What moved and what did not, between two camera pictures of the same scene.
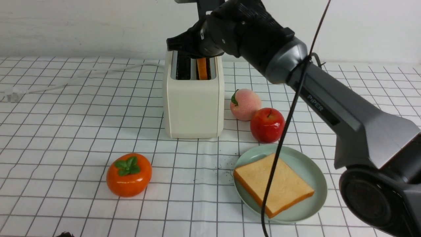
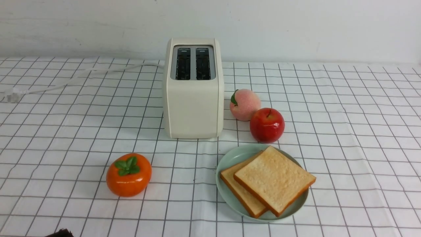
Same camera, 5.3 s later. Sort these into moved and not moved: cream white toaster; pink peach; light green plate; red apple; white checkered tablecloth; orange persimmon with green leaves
Moved: light green plate
Not moved: white checkered tablecloth; orange persimmon with green leaves; red apple; pink peach; cream white toaster
